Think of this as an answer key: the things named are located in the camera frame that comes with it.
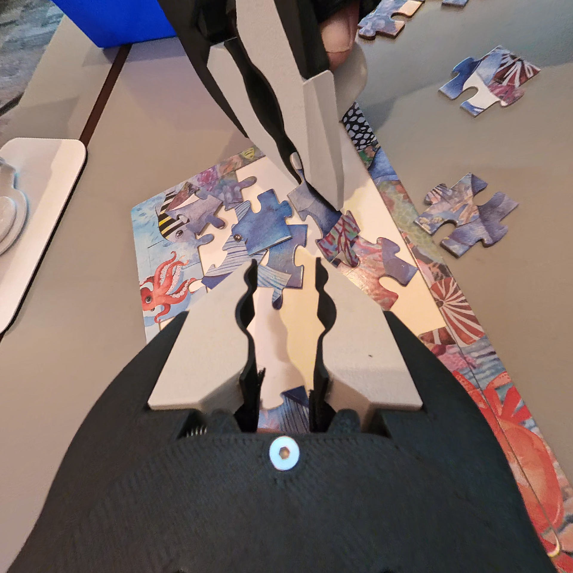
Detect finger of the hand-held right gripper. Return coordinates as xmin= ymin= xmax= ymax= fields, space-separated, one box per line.
xmin=208 ymin=39 xmax=302 ymax=185
xmin=235 ymin=0 xmax=346 ymax=212

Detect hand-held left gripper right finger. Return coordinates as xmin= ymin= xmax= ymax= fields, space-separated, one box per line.
xmin=309 ymin=258 xmax=423 ymax=432

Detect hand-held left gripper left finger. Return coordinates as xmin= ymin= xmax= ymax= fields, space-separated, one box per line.
xmin=147 ymin=259 xmax=265 ymax=432

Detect red coral navy puzzle piece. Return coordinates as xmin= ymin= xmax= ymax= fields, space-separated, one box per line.
xmin=338 ymin=237 xmax=418 ymax=310

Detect ocean print puzzle board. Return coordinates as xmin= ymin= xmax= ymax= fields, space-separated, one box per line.
xmin=131 ymin=101 xmax=565 ymax=558

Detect person's right hand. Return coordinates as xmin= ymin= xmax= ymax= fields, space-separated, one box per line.
xmin=319 ymin=8 xmax=360 ymax=71

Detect blue plastic storage bin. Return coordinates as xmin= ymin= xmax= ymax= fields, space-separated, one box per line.
xmin=51 ymin=0 xmax=177 ymax=47

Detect group of assembled puzzle pieces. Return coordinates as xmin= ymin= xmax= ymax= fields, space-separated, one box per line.
xmin=139 ymin=175 xmax=565 ymax=558

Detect few scattered puzzle pieces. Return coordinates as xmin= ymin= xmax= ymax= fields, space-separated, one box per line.
xmin=358 ymin=0 xmax=468 ymax=41

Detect pile of loose puzzle pieces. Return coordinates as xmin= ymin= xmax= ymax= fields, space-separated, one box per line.
xmin=415 ymin=45 xmax=541 ymax=258

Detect white stand base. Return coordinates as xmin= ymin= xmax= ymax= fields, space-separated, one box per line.
xmin=0 ymin=138 xmax=87 ymax=334

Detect metal stand bracket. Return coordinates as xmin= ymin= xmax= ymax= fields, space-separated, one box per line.
xmin=0 ymin=157 xmax=28 ymax=256

